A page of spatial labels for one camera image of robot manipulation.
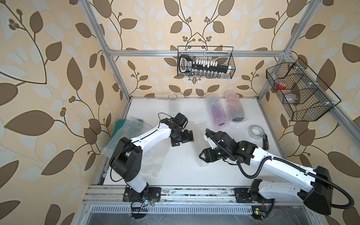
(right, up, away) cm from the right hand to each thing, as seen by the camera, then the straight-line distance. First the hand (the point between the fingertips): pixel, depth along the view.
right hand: (203, 155), depth 75 cm
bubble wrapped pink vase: (+27, +25, +26) cm, 45 cm away
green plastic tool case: (-57, +14, +23) cm, 63 cm away
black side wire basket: (+54, +32, -1) cm, 62 cm away
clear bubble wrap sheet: (-31, -5, +15) cm, 35 cm away
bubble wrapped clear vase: (0, +4, +9) cm, 10 cm away
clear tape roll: (+41, +9, +24) cm, 48 cm away
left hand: (-8, +6, +9) cm, 14 cm away
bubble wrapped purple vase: (+14, +23, +24) cm, 36 cm away
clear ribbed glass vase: (-19, +28, +28) cm, 44 cm away
